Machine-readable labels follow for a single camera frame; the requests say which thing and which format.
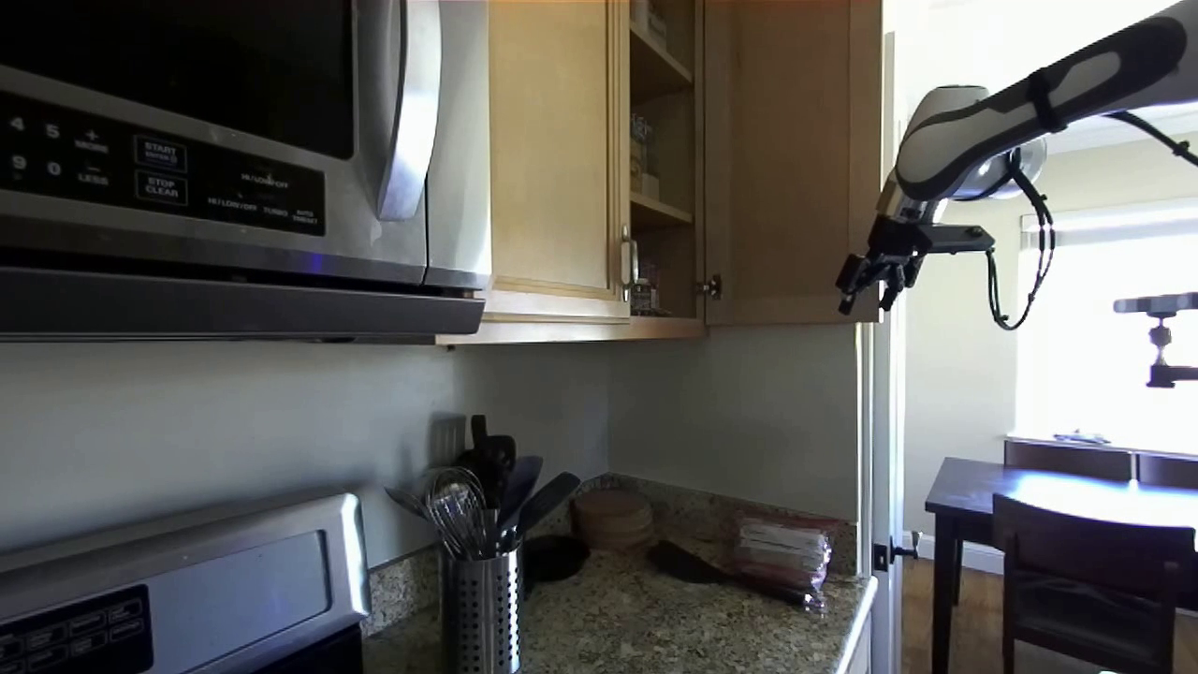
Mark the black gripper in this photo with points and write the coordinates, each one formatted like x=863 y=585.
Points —
x=897 y=248

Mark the wooden cabinet door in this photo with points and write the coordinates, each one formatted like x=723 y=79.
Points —
x=792 y=136

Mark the jars on cabinet shelf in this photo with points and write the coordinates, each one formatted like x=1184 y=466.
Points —
x=643 y=156

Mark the dark wooden dining table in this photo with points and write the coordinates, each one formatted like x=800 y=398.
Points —
x=959 y=508

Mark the dark rear dining chair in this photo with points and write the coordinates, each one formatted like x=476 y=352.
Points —
x=1115 y=466

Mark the dark dining chair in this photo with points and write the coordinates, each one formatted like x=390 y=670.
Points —
x=1091 y=590
x=1115 y=466

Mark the bag of paper plates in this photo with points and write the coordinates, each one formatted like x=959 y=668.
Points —
x=785 y=561

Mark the round woven basket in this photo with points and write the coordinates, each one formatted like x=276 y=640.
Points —
x=612 y=519

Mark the dark front dining chair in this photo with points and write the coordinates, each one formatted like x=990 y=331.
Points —
x=1091 y=590

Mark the black spatula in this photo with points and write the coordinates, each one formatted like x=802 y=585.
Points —
x=546 y=502

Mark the black kitchen spoon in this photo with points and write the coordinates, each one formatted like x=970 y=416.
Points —
x=487 y=459

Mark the perforated metal utensil holder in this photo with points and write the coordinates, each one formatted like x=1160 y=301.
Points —
x=483 y=617

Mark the stainless steel stove panel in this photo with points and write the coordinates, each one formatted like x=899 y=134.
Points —
x=261 y=590

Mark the stainless steel microwave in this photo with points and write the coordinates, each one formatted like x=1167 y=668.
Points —
x=307 y=171

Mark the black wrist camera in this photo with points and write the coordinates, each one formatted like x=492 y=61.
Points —
x=959 y=242

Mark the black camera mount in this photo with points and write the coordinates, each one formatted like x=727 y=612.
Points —
x=1161 y=311

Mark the wooden wall cabinet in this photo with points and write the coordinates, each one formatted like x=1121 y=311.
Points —
x=558 y=184

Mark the metal wire whisk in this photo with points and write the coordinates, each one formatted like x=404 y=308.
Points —
x=456 y=508

